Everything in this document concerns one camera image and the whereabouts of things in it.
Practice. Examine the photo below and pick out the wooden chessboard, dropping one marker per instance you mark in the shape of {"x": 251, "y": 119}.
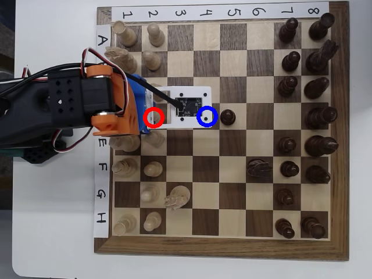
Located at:
{"x": 221, "y": 248}

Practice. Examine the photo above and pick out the dark wooden knight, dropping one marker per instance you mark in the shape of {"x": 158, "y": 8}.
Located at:
{"x": 258, "y": 168}
{"x": 319, "y": 58}

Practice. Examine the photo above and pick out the light wooden rook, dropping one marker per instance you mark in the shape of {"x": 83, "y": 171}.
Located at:
{"x": 125, "y": 225}
{"x": 126, "y": 35}

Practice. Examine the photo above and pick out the green base part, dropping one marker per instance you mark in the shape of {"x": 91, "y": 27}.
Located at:
{"x": 11, "y": 152}

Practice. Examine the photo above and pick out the white letter label strip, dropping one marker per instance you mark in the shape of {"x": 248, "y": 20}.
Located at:
{"x": 101, "y": 180}

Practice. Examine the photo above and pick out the dark wooden pawn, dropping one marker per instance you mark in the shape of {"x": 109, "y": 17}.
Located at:
{"x": 290, "y": 61}
{"x": 284, "y": 228}
{"x": 284, "y": 196}
{"x": 228, "y": 117}
{"x": 287, "y": 86}
{"x": 289, "y": 169}
{"x": 287, "y": 145}
{"x": 287, "y": 30}

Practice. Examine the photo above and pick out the dark wooden queen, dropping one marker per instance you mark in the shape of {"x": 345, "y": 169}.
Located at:
{"x": 321, "y": 117}

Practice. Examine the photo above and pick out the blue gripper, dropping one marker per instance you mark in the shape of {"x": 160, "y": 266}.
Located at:
{"x": 143, "y": 87}

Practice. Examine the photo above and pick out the dark wooden rook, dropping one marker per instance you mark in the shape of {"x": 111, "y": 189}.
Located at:
{"x": 313, "y": 227}
{"x": 321, "y": 26}

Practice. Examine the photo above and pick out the light wooden king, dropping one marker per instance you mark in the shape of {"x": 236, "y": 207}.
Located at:
{"x": 128, "y": 143}

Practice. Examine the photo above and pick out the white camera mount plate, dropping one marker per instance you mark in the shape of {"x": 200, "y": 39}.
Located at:
{"x": 191, "y": 90}

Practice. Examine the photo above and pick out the dark wooden bishop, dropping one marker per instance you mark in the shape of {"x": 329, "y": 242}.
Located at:
{"x": 316, "y": 88}
{"x": 317, "y": 174}

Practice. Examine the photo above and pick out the black and orange robot arm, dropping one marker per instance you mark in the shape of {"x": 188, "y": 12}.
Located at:
{"x": 69, "y": 98}

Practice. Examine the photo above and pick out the light wooden bishop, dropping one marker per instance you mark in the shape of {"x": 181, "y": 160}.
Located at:
{"x": 128, "y": 168}

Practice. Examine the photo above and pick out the dark wooden king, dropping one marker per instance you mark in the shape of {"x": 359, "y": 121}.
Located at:
{"x": 319, "y": 146}

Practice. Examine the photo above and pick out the light wooden knight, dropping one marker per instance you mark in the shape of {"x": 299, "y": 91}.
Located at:
{"x": 180, "y": 196}
{"x": 122, "y": 56}

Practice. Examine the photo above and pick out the white number label strip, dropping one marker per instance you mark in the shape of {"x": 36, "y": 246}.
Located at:
{"x": 189, "y": 8}

